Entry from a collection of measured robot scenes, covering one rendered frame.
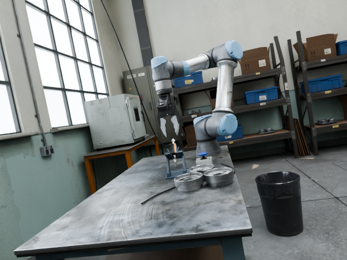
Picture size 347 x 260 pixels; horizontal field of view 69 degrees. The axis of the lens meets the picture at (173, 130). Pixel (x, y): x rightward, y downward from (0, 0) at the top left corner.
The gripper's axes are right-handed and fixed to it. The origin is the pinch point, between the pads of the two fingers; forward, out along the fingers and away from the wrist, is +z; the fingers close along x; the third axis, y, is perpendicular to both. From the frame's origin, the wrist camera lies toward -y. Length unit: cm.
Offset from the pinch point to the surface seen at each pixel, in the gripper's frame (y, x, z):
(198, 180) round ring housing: -29.3, -11.1, 15.2
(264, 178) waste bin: 106, -55, 59
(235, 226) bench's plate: -59, -20, 18
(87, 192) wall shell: 172, 144, 68
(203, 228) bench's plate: -58, -13, 18
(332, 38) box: 324, -226, -80
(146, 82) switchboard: 358, 86, -75
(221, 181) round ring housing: -29.3, -19.0, 16.5
